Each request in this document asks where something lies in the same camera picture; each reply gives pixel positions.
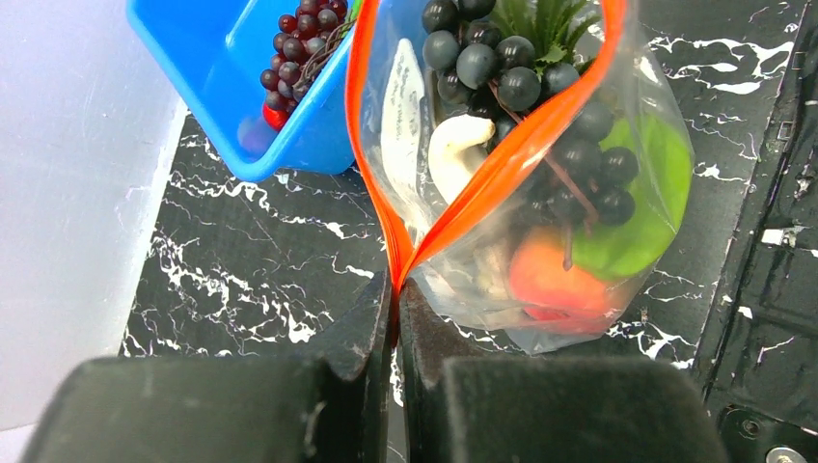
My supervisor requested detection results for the toy pineapple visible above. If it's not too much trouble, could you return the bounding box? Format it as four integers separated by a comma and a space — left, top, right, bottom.
489, 0, 602, 73

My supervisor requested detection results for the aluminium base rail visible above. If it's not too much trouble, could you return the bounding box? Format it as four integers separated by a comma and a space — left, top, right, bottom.
695, 2, 817, 462

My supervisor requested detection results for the toy peach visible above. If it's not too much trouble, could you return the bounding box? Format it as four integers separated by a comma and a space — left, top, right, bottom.
506, 227, 618, 333

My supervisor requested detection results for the dark red grape bunch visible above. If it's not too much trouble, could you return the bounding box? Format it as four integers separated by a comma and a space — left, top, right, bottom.
259, 0, 355, 121

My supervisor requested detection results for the clear zip top bag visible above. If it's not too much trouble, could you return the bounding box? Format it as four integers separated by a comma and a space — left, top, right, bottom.
345, 1, 683, 353

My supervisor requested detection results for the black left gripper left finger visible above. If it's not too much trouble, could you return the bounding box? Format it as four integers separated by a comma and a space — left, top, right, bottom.
21, 272, 392, 462

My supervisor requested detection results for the blue plastic bin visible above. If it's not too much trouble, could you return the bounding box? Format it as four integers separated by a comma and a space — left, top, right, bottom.
126, 1, 354, 182

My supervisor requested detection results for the white toy mushroom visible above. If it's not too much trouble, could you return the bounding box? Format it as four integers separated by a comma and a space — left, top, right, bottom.
427, 114, 495, 204

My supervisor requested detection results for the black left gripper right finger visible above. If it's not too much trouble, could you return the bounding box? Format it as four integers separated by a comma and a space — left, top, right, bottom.
398, 282, 728, 462

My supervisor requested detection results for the green toy starfruit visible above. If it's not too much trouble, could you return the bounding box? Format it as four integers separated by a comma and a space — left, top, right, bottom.
572, 112, 694, 281

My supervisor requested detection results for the black grape bunch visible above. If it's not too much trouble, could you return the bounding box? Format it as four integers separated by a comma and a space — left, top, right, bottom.
421, 1, 635, 229

